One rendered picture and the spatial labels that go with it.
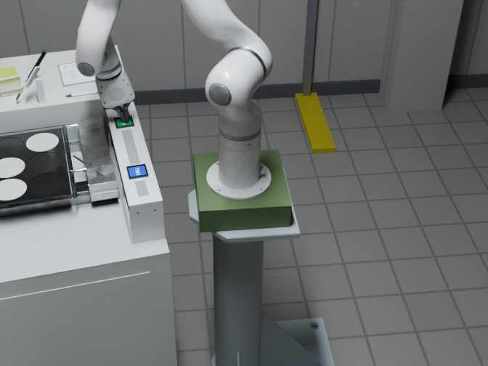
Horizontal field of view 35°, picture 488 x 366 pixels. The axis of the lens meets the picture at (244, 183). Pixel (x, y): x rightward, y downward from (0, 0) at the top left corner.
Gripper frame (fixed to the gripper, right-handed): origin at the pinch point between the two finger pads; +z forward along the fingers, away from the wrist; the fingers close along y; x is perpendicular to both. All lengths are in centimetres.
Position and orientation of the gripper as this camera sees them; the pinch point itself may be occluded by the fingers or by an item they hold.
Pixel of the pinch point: (124, 114)
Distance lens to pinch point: 239.2
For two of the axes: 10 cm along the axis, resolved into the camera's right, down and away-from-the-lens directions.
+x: -2.6, -6.0, 7.5
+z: 1.9, 7.3, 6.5
